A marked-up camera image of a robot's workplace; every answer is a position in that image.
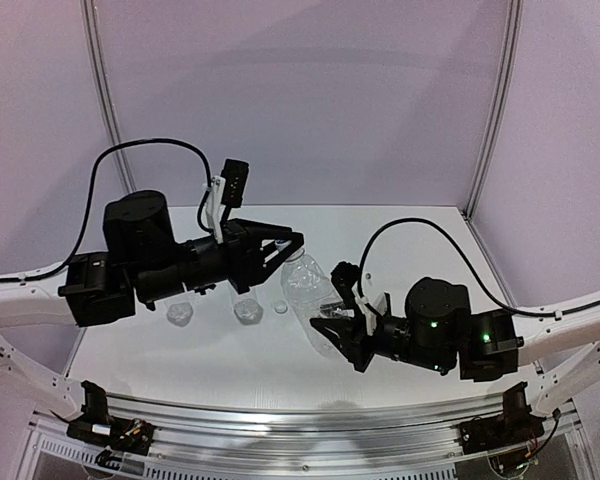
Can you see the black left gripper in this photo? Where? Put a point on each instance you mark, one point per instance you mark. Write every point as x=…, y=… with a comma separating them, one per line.
x=247, y=254

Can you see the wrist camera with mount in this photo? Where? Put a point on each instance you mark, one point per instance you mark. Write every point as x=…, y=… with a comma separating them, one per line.
x=352, y=292
x=224, y=193

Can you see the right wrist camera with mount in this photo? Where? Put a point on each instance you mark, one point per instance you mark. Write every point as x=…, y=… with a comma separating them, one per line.
x=352, y=292

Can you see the aluminium left corner post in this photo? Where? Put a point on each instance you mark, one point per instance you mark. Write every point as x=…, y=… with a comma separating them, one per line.
x=96, y=54

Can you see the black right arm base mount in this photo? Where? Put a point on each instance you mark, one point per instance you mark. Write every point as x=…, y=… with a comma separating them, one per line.
x=525, y=408

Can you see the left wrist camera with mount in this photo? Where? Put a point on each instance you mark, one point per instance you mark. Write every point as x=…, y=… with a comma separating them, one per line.
x=224, y=193

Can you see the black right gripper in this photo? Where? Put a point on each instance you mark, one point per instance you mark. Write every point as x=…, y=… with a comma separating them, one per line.
x=362, y=339

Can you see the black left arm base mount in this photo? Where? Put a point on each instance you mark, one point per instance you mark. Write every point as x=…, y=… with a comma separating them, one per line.
x=114, y=435

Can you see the white blue bottle cap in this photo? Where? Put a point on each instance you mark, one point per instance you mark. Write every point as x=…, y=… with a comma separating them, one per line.
x=281, y=244
x=280, y=307

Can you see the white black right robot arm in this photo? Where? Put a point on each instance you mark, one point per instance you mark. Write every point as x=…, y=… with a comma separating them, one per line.
x=439, y=332

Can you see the clear plastic bottle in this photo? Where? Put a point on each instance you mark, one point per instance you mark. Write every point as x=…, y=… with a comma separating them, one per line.
x=179, y=313
x=246, y=307
x=310, y=294

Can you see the aluminium front rail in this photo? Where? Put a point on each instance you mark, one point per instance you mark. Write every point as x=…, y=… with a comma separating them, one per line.
x=414, y=442

